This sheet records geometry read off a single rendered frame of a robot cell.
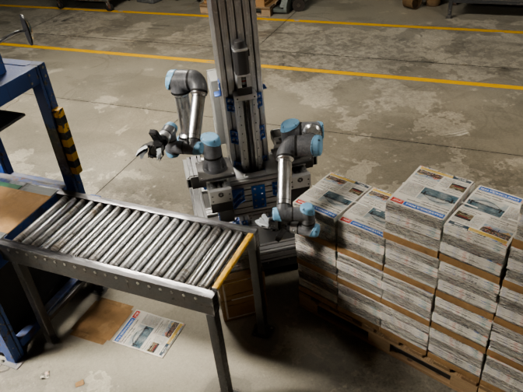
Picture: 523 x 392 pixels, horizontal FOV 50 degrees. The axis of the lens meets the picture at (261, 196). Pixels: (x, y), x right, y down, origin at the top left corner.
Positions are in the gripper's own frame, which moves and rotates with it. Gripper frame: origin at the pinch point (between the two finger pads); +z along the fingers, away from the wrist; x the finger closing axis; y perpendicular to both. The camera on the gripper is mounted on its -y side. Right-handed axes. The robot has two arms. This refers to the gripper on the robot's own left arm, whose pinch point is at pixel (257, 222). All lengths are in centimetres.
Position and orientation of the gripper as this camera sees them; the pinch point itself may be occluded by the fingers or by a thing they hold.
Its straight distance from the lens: 312.3
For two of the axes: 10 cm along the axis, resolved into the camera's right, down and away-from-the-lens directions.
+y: -0.8, -8.2, -5.7
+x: -3.9, 5.5, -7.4
